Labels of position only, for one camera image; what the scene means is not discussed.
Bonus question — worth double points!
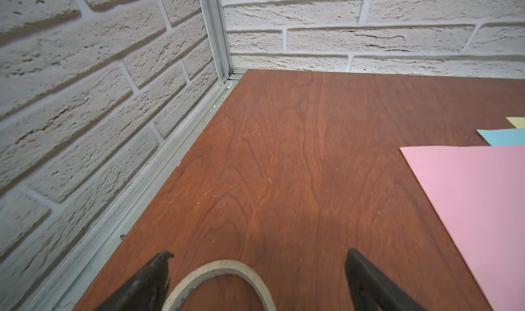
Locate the left corner aluminium post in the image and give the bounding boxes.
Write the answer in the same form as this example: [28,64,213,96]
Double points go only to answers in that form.
[200,0,234,83]

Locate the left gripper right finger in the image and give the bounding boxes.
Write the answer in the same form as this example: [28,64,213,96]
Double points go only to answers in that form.
[345,249,424,310]

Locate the light blue paper sheet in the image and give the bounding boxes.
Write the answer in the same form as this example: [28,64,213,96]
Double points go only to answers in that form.
[477,129,525,146]

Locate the yellow paper sheet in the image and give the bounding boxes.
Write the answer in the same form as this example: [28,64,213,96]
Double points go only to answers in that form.
[506,117,525,129]

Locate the clear tape roll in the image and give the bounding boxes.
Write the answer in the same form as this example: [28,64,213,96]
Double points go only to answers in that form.
[162,260,276,311]

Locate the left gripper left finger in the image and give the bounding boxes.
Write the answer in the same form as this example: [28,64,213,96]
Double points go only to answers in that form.
[95,251,174,310]

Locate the pink paper sheet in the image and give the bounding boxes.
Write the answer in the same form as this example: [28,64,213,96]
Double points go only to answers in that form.
[401,145,524,310]

